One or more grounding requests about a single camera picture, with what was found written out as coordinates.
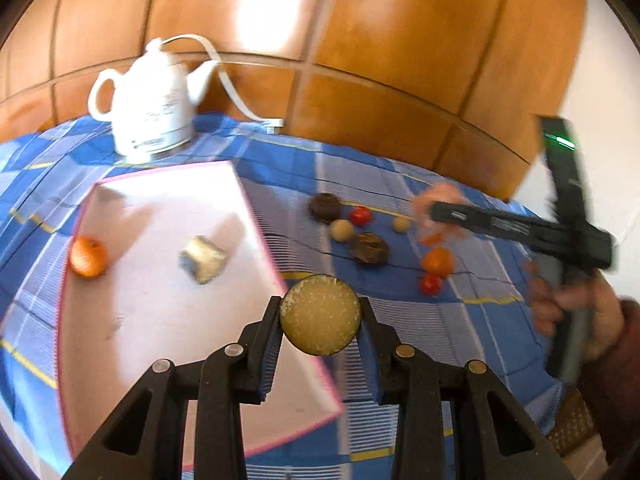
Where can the person's right forearm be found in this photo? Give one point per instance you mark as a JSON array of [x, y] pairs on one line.
[[620, 385]]

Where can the orange plastic bag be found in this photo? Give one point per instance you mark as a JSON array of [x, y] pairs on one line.
[[440, 195]]

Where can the brown woven chair seat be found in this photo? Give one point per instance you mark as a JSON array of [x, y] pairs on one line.
[[570, 425]]

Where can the blue plaid tablecloth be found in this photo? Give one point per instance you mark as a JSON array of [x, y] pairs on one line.
[[475, 320]]

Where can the red cherry tomato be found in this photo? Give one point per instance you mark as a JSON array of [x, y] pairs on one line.
[[431, 284], [360, 216]]

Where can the orange mandarin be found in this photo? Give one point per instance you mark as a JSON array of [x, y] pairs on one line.
[[437, 261], [89, 257]]

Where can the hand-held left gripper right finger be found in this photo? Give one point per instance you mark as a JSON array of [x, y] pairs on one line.
[[369, 365]]

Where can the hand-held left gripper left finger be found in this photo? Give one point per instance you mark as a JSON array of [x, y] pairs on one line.
[[270, 360]]

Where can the white ceramic electric kettle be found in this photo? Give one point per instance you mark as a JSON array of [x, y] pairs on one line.
[[150, 110]]

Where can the person's right hand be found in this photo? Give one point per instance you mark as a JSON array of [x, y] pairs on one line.
[[607, 320]]

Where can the tan longan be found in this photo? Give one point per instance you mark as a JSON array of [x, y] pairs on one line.
[[341, 230], [400, 224]]

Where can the pink-edged white tray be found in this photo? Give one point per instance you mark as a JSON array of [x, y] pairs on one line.
[[150, 310]]

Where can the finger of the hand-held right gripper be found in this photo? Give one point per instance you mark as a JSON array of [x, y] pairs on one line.
[[455, 214]]

